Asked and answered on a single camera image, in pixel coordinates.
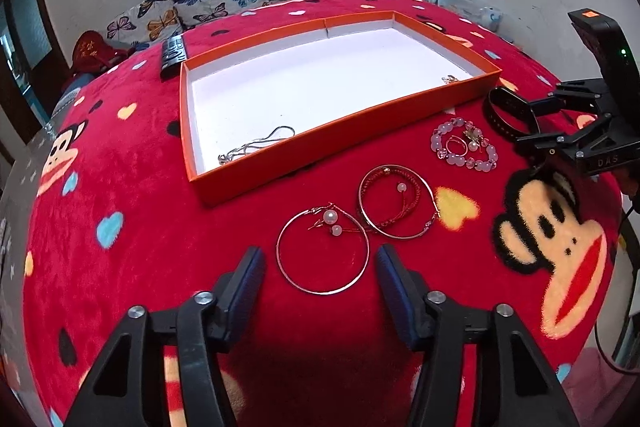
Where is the silver chain necklace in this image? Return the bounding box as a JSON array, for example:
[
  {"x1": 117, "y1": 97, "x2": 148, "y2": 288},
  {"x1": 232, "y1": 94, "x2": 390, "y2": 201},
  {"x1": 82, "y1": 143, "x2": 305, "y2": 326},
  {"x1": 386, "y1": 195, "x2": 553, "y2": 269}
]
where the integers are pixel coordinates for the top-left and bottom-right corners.
[{"x1": 218, "y1": 125, "x2": 296, "y2": 165}]

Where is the black wrist watch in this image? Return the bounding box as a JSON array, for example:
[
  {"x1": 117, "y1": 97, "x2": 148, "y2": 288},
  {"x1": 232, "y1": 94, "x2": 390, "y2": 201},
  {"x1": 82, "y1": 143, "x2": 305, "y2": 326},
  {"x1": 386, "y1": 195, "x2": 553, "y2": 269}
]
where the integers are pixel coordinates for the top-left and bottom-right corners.
[{"x1": 484, "y1": 87, "x2": 541, "y2": 142}]

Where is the black cable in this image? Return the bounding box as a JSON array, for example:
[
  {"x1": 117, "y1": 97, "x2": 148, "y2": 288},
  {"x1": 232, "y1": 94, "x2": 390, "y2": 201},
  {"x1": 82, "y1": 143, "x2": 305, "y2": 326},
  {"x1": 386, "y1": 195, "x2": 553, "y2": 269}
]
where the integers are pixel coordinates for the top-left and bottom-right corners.
[{"x1": 594, "y1": 202, "x2": 640, "y2": 375}]

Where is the clear plastic storage box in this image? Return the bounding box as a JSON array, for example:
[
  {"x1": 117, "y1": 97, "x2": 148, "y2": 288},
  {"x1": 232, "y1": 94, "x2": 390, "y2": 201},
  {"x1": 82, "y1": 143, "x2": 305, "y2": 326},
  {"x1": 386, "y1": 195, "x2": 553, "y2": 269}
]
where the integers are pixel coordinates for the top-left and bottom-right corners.
[{"x1": 437, "y1": 0, "x2": 503, "y2": 32}]

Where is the red monkey print blanket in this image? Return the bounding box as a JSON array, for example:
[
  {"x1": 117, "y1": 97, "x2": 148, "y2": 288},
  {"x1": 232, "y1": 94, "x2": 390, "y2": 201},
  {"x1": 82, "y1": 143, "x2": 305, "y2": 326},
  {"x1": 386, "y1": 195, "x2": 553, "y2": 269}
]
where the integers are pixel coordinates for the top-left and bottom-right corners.
[{"x1": 22, "y1": 0, "x2": 631, "y2": 427}]

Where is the red bag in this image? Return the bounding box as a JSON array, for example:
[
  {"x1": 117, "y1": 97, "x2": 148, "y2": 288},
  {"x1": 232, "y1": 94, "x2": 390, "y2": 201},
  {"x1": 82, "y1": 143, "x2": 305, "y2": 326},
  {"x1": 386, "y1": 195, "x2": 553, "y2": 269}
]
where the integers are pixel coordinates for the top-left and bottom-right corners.
[{"x1": 70, "y1": 30, "x2": 136, "y2": 75}]

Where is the black remote control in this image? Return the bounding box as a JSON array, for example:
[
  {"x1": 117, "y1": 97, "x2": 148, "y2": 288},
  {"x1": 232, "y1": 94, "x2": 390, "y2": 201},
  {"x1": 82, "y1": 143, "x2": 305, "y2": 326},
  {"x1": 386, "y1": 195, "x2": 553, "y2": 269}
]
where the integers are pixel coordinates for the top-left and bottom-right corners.
[{"x1": 160, "y1": 36, "x2": 188, "y2": 80}]

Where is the large silver hoop earring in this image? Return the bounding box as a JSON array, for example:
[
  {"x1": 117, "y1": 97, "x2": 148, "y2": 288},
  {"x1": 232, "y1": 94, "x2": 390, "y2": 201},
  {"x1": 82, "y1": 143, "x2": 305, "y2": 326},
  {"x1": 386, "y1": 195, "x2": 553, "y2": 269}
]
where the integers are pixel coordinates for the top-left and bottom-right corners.
[{"x1": 276, "y1": 203, "x2": 371, "y2": 295}]

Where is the pink bead bracelet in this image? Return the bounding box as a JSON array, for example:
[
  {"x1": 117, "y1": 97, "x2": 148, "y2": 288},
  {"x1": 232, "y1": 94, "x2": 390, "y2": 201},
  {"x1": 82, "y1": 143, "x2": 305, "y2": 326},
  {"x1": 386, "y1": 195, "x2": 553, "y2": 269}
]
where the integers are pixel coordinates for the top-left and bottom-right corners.
[{"x1": 431, "y1": 117, "x2": 498, "y2": 172}]

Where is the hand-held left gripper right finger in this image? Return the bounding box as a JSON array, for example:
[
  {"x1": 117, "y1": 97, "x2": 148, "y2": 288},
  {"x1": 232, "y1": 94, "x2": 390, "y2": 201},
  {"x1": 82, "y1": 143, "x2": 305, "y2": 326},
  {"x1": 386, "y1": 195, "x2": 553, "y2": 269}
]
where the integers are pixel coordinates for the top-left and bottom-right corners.
[{"x1": 375, "y1": 243, "x2": 576, "y2": 427}]

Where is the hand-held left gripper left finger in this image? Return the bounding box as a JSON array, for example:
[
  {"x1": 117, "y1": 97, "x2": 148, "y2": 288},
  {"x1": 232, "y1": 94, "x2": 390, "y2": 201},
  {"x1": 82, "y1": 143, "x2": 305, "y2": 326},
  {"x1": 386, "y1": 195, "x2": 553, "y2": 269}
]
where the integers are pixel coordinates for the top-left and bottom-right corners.
[{"x1": 62, "y1": 246, "x2": 266, "y2": 427}]

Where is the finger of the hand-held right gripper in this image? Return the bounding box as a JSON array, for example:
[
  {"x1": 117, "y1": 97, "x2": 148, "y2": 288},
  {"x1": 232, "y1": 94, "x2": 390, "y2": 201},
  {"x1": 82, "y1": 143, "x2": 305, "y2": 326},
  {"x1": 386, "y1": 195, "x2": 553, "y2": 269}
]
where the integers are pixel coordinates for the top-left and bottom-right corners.
[
  {"x1": 530, "y1": 78, "x2": 611, "y2": 115},
  {"x1": 515, "y1": 112, "x2": 613, "y2": 168}
]

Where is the orange shallow box tray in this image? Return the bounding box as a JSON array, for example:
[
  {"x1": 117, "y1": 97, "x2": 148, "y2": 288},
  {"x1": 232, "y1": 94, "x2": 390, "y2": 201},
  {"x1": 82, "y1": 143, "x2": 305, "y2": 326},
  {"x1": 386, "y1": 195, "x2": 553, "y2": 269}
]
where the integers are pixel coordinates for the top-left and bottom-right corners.
[{"x1": 180, "y1": 10, "x2": 502, "y2": 208}]

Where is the red string bracelet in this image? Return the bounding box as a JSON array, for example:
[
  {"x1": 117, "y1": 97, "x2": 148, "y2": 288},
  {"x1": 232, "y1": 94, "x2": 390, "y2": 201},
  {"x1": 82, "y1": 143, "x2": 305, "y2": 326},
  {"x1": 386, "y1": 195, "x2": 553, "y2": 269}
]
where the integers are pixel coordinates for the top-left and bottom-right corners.
[{"x1": 332, "y1": 166, "x2": 418, "y2": 238}]

